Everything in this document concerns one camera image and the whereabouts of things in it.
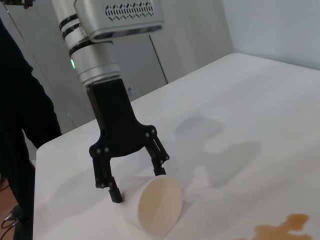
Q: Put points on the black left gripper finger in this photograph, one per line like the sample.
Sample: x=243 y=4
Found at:
x=103 y=172
x=158 y=157

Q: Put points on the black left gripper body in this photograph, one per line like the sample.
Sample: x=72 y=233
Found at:
x=115 y=125

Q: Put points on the brown water stain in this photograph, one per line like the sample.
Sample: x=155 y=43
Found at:
x=280 y=228

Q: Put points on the person in black clothes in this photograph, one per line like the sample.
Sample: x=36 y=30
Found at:
x=15 y=100

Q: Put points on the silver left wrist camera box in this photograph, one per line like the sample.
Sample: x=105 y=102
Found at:
x=120 y=22

